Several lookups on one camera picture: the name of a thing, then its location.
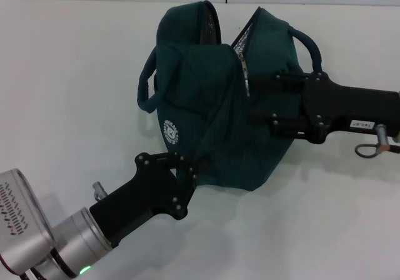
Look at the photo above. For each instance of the dark teal fabric lunch bag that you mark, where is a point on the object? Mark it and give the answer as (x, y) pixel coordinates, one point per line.
(218, 120)

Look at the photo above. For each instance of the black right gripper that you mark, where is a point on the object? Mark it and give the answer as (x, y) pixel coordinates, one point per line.
(343, 108)

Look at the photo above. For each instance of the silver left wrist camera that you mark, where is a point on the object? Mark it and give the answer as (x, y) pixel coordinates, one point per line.
(22, 217)

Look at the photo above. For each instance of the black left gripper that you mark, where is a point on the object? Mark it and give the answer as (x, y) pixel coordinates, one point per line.
(147, 192)

